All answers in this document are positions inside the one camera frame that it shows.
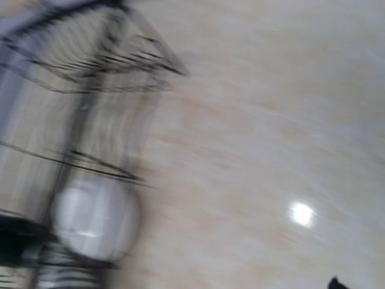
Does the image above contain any black white striped bowl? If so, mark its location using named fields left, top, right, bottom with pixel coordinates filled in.
left=36, top=243, right=102, bottom=288

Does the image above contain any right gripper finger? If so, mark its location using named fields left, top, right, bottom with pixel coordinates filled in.
left=328, top=277, right=346, bottom=289

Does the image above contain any black wire dish rack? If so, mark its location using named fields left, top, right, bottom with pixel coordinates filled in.
left=0, top=0, right=189, bottom=272

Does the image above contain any white ceramic bowl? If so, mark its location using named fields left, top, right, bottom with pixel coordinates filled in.
left=51, top=177, right=140, bottom=263

